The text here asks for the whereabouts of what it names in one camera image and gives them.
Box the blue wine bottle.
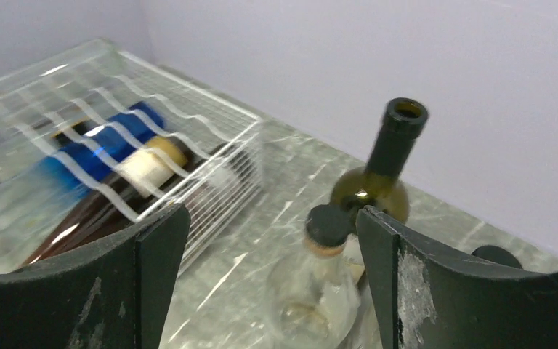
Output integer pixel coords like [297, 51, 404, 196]
[0, 102, 166, 241]

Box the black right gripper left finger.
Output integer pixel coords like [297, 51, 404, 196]
[0, 204, 190, 348]

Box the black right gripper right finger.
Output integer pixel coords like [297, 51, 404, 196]
[356, 206, 558, 348]

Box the white wire wine rack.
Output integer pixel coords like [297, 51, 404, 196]
[0, 39, 262, 274]

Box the brown bottle gold foil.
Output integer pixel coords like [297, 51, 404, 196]
[22, 136, 195, 266]

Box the dark green labelled wine bottle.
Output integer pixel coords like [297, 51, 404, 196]
[330, 97, 429, 224]

